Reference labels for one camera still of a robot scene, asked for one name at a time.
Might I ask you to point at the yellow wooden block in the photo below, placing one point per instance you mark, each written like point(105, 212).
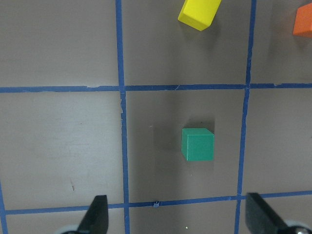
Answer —
point(198, 14)

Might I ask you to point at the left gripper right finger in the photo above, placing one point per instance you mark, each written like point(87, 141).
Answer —
point(260, 218)

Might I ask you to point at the green wooden block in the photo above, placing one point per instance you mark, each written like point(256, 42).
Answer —
point(197, 144)

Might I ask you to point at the orange wooden block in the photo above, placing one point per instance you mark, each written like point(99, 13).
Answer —
point(303, 21)

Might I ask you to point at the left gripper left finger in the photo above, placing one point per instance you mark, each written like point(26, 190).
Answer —
point(95, 220)

